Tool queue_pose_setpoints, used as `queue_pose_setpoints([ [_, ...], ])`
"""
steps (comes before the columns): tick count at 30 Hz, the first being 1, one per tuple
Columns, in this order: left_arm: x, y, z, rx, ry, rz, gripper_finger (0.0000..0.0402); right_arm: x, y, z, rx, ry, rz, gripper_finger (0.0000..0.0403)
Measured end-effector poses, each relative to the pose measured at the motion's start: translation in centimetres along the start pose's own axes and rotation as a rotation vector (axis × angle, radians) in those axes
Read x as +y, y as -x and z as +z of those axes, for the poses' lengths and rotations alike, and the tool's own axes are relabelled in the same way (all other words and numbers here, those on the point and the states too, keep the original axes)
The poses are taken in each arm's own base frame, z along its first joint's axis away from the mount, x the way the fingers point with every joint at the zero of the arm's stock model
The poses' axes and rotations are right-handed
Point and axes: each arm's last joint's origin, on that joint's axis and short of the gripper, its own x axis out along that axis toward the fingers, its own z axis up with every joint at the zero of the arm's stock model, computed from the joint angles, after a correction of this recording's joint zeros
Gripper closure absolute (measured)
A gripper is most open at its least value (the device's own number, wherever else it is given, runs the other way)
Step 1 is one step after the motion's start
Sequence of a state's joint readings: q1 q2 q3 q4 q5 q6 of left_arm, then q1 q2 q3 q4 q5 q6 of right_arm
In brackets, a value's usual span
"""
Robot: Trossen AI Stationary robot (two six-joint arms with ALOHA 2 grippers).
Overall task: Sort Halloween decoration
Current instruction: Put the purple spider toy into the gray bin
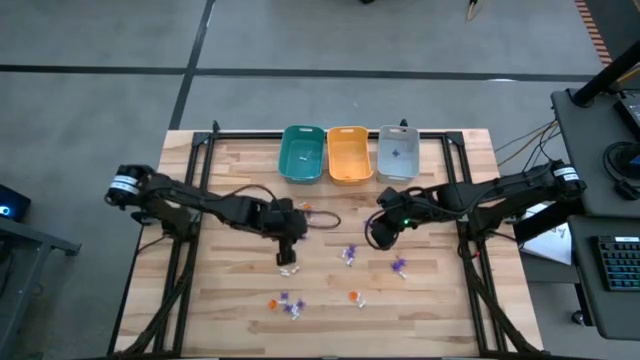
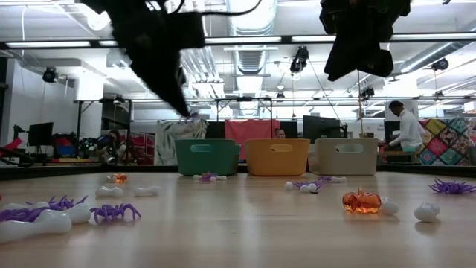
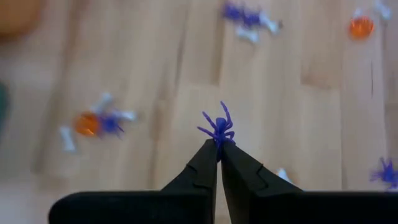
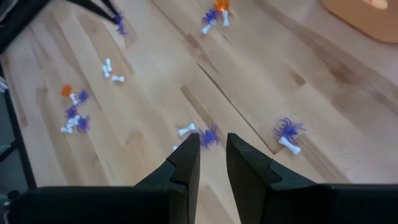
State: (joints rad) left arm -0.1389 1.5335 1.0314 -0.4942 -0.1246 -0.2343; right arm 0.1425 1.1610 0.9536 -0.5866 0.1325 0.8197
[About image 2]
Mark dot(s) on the black background rig frame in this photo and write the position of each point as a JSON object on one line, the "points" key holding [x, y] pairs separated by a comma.
{"points": [[201, 100]]}

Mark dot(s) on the red hanging cloth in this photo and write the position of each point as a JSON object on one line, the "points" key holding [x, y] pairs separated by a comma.
{"points": [[245, 130]]}

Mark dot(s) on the person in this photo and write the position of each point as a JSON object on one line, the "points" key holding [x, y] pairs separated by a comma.
{"points": [[279, 133], [111, 145], [407, 130]]}

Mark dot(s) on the black hanging camera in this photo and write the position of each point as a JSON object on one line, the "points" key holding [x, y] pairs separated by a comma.
{"points": [[299, 59]]}

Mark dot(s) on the white green patterned cloth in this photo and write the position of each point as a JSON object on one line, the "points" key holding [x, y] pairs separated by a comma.
{"points": [[180, 132]]}

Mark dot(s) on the orange plastic bin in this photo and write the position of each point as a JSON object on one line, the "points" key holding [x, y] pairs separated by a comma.
{"points": [[277, 160]]}

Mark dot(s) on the silver round air duct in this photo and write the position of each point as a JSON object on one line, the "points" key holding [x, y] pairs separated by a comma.
{"points": [[251, 30]]}

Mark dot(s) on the thin vertical pole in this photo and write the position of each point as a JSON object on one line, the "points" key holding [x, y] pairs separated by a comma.
{"points": [[359, 104]]}

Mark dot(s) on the black overhead frame beam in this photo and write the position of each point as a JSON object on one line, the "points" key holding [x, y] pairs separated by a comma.
{"points": [[286, 38]]}

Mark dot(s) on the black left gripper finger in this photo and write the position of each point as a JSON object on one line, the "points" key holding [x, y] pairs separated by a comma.
{"points": [[177, 87], [163, 87]]}

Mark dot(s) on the silver slanted air duct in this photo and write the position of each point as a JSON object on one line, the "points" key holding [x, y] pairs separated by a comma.
{"points": [[435, 56]]}

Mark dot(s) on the colourful patchwork quilt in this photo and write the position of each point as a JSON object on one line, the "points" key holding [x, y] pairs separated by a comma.
{"points": [[446, 145]]}

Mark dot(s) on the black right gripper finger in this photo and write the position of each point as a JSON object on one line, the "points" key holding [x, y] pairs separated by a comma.
{"points": [[349, 59], [334, 63]]}

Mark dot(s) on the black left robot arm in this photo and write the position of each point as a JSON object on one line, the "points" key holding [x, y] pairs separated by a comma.
{"points": [[111, 5]]}

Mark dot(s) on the teal plastic bin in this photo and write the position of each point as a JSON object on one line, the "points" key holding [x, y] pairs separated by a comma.
{"points": [[206, 160]]}

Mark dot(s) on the black aluminium table frame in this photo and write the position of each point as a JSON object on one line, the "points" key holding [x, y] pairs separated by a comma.
{"points": [[74, 173]]}

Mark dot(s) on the black computer monitor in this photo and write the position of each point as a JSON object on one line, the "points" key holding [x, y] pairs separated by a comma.
{"points": [[40, 134], [390, 130], [321, 128], [215, 130], [292, 129]]}

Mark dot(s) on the orange translucent plastic pumpkin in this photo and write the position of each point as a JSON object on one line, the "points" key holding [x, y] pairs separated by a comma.
{"points": [[361, 202], [119, 178]]}

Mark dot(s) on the light grey plastic bin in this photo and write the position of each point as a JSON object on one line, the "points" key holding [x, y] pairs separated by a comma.
{"points": [[344, 162]]}

